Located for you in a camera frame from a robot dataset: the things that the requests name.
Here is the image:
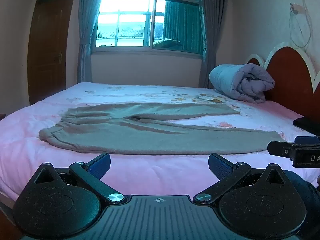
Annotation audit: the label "white cable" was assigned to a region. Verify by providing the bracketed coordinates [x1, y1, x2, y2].
[289, 0, 312, 48]

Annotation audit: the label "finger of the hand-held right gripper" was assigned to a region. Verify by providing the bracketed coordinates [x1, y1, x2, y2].
[267, 141, 297, 160]

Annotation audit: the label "grey pants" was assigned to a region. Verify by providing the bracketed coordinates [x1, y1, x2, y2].
[39, 102, 285, 155]

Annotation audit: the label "red and white headboard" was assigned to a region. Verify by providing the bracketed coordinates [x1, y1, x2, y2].
[246, 42, 320, 117]

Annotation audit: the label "rolled lilac duvet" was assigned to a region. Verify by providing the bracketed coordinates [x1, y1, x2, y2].
[209, 64, 275, 103]

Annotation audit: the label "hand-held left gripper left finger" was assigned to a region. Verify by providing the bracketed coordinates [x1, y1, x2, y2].
[34, 152, 125, 204]

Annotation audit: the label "grey bundle on windowsill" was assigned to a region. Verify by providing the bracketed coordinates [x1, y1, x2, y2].
[153, 38, 181, 49]

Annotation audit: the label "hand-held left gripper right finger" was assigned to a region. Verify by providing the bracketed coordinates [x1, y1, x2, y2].
[194, 153, 288, 204]

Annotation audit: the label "grey curtain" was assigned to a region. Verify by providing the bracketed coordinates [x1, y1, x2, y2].
[199, 0, 228, 88]
[78, 0, 109, 82]

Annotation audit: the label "window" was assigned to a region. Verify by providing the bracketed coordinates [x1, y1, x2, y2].
[96, 0, 204, 54]

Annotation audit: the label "brown wooden door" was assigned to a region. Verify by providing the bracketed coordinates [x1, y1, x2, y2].
[27, 0, 78, 105]

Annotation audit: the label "black cloth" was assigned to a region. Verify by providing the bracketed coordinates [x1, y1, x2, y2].
[293, 116, 320, 137]

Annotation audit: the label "bed with pink floral sheet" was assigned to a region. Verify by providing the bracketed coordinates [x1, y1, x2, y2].
[0, 81, 320, 205]

